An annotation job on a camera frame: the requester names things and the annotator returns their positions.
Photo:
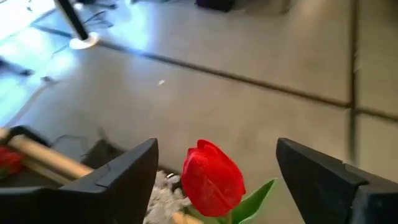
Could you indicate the white artificial flower bunch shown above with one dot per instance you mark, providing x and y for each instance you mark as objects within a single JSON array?
[{"x": 164, "y": 199}]

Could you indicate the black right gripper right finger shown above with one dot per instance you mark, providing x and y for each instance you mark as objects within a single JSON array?
[{"x": 317, "y": 193}]

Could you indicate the red artificial tulip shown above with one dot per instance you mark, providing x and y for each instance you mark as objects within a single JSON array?
[{"x": 211, "y": 180}]

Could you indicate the dense red flower bunch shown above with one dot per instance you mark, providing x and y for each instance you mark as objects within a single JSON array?
[{"x": 11, "y": 161}]

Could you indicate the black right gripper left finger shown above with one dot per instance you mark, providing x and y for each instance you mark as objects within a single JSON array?
[{"x": 124, "y": 193}]

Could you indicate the white-based black floor stand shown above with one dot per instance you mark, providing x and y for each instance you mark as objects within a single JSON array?
[{"x": 84, "y": 43}]

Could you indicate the small white floor scrap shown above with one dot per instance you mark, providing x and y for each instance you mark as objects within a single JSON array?
[{"x": 161, "y": 82}]

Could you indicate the dark floor object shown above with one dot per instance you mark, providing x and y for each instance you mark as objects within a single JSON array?
[{"x": 214, "y": 4}]

